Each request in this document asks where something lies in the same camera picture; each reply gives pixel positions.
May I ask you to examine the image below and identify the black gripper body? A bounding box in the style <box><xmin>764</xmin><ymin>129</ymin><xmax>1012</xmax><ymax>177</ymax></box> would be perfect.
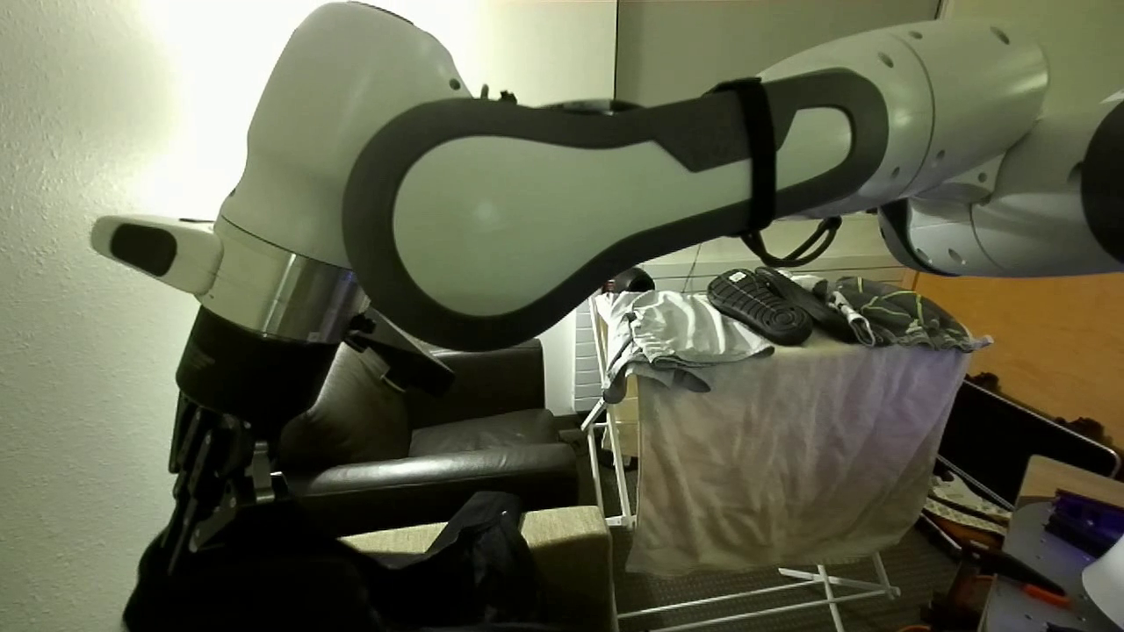
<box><xmin>171</xmin><ymin>304</ymin><xmax>355</xmax><ymax>441</ymax></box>

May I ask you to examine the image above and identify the black shirt with logo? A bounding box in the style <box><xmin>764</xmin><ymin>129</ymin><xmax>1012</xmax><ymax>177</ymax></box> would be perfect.
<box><xmin>119</xmin><ymin>489</ymin><xmax>548</xmax><ymax>632</ymax></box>

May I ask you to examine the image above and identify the olive green sofa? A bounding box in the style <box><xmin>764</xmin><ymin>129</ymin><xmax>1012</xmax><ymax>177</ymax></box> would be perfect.
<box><xmin>334</xmin><ymin>501</ymin><xmax>613</xmax><ymax>632</ymax></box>

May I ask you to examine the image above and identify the black leather cushion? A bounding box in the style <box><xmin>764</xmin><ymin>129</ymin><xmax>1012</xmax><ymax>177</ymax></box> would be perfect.
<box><xmin>277</xmin><ymin>340</ymin><xmax>416</xmax><ymax>473</ymax></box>

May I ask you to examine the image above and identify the black leather armchair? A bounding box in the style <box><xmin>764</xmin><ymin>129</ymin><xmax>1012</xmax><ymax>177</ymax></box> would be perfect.
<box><xmin>275</xmin><ymin>335</ymin><xmax>591</xmax><ymax>543</ymax></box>

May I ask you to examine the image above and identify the small dark object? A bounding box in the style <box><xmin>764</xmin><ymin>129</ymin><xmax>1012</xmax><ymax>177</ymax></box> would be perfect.
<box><xmin>602</xmin><ymin>264</ymin><xmax>661</xmax><ymax>297</ymax></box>

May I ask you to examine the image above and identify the black ribbed garment with label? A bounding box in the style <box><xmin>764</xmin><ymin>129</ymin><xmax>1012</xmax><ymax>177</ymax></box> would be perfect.
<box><xmin>704</xmin><ymin>264</ymin><xmax>856</xmax><ymax>347</ymax></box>

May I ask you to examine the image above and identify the white drying rack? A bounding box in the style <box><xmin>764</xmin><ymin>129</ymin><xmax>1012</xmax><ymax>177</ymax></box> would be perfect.
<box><xmin>575</xmin><ymin>290</ymin><xmax>906</xmax><ymax>632</ymax></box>

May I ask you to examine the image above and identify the grey window blind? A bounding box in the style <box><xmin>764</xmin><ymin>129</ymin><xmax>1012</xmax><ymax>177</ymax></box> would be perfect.
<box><xmin>612</xmin><ymin>0</ymin><xmax>945</xmax><ymax>111</ymax></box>

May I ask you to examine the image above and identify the grey garment with green stitching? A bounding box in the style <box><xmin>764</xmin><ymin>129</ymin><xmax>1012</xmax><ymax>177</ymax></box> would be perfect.
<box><xmin>817</xmin><ymin>275</ymin><xmax>980</xmax><ymax>356</ymax></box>

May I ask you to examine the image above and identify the pile of papers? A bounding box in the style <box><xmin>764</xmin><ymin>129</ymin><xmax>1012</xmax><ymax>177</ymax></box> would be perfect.
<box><xmin>919</xmin><ymin>459</ymin><xmax>1019</xmax><ymax>558</ymax></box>

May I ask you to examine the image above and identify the black laptop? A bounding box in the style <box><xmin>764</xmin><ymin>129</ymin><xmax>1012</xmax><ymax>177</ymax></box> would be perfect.
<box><xmin>933</xmin><ymin>377</ymin><xmax>1124</xmax><ymax>510</ymax></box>

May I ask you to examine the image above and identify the purple object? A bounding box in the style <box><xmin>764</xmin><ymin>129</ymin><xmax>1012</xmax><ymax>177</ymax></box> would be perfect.
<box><xmin>1043</xmin><ymin>489</ymin><xmax>1124</xmax><ymax>560</ymax></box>

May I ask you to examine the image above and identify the white lampshade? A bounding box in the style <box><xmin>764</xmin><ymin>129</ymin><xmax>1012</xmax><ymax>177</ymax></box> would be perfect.
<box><xmin>1079</xmin><ymin>537</ymin><xmax>1124</xmax><ymax>632</ymax></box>

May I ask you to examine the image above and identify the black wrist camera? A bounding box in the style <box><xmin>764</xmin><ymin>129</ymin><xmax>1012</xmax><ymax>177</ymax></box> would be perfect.
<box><xmin>334</xmin><ymin>314</ymin><xmax>460</xmax><ymax>399</ymax></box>

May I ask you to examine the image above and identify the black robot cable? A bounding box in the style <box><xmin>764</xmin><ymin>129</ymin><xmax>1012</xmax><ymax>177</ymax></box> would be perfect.
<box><xmin>736</xmin><ymin>212</ymin><xmax>849</xmax><ymax>271</ymax></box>

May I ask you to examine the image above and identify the wooden bed frame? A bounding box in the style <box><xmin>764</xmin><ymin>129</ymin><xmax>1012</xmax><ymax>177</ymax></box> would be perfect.
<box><xmin>910</xmin><ymin>271</ymin><xmax>1124</xmax><ymax>448</ymax></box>

